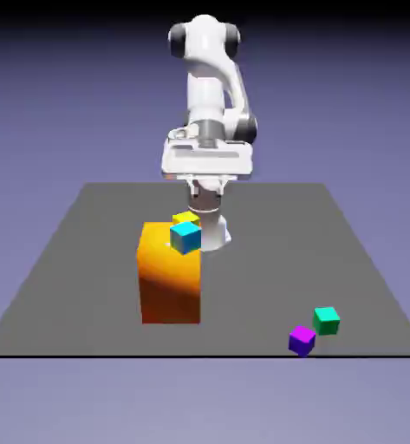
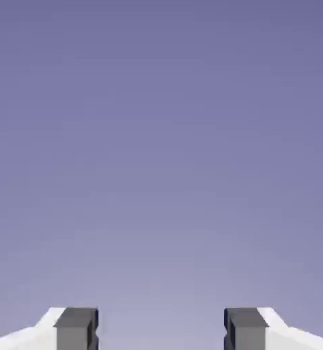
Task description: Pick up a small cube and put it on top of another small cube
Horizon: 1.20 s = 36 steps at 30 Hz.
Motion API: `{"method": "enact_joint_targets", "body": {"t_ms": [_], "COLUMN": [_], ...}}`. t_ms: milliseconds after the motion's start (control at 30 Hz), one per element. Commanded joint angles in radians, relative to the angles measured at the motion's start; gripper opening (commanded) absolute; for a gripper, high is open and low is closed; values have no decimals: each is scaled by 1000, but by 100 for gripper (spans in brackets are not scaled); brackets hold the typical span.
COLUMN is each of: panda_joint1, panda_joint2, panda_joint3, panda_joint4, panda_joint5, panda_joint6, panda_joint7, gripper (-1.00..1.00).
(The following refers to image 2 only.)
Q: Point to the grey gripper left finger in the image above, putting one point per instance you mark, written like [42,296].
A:
[73,332]

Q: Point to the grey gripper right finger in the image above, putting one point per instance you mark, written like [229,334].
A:
[249,332]

